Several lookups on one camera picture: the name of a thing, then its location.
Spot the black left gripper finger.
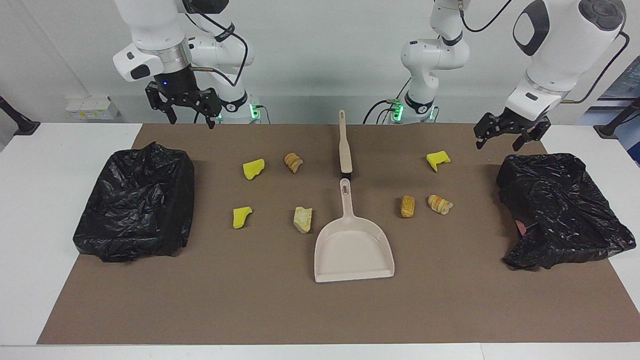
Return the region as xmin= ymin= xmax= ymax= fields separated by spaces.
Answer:
xmin=512 ymin=124 xmax=551 ymax=152
xmin=474 ymin=113 xmax=504 ymax=150

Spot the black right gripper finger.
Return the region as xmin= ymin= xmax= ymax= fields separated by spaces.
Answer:
xmin=145 ymin=82 xmax=179 ymax=126
xmin=194 ymin=88 xmax=223 ymax=130

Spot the yellow sponge piece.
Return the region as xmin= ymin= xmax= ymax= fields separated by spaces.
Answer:
xmin=426 ymin=150 xmax=451 ymax=173
xmin=243 ymin=158 xmax=266 ymax=181
xmin=232 ymin=206 xmax=254 ymax=230

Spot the striped croissant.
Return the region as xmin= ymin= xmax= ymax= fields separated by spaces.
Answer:
xmin=427 ymin=194 xmax=454 ymax=216

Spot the beige brush with black bristles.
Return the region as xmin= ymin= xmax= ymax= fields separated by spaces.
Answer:
xmin=338 ymin=109 xmax=355 ymax=180

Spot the pale bread chunk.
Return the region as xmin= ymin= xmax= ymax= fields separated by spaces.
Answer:
xmin=293 ymin=206 xmax=314 ymax=235

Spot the beige plastic dustpan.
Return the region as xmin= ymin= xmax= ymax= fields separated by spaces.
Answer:
xmin=314 ymin=178 xmax=396 ymax=284

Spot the crumpled black bag-lined bin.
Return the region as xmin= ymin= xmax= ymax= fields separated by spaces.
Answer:
xmin=496 ymin=153 xmax=637 ymax=271

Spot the boxy black bag-lined bin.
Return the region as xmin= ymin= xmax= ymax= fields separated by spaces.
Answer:
xmin=73 ymin=141 xmax=196 ymax=263

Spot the black stand foot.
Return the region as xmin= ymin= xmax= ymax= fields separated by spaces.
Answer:
xmin=593 ymin=97 xmax=640 ymax=140
xmin=0 ymin=95 xmax=41 ymax=136

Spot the brown table mat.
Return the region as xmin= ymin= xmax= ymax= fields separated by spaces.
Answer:
xmin=37 ymin=123 xmax=640 ymax=345

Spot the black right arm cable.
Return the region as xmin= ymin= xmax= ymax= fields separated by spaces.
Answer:
xmin=181 ymin=0 xmax=250 ymax=88

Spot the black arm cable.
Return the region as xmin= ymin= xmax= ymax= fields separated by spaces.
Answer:
xmin=459 ymin=0 xmax=631 ymax=105
xmin=181 ymin=0 xmax=250 ymax=88

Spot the white wall socket box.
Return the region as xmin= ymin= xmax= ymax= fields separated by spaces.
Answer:
xmin=65 ymin=96 xmax=120 ymax=121

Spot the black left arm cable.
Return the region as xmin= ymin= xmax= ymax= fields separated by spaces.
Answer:
xmin=459 ymin=0 xmax=631 ymax=105

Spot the black left base cable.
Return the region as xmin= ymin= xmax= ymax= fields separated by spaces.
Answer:
xmin=362 ymin=75 xmax=413 ymax=125

